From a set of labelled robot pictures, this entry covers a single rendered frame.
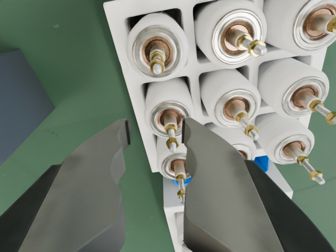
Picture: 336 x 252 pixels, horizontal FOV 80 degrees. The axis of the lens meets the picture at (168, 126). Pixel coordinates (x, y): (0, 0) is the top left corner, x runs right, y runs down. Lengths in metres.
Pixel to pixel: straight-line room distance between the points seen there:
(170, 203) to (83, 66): 0.48
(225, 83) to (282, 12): 0.13
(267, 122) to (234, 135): 0.10
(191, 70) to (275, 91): 0.16
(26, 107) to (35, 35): 0.18
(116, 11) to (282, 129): 0.38
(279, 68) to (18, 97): 0.58
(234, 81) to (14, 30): 0.54
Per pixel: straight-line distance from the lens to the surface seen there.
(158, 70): 0.24
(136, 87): 0.42
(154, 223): 1.06
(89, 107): 0.67
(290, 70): 0.42
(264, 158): 0.71
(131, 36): 0.32
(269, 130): 0.48
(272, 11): 0.41
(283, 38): 0.38
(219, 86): 0.37
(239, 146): 0.43
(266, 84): 0.44
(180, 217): 0.69
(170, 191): 0.70
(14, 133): 0.57
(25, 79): 0.65
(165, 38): 0.32
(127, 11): 0.39
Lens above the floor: 0.57
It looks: 58 degrees down
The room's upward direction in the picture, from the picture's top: 176 degrees clockwise
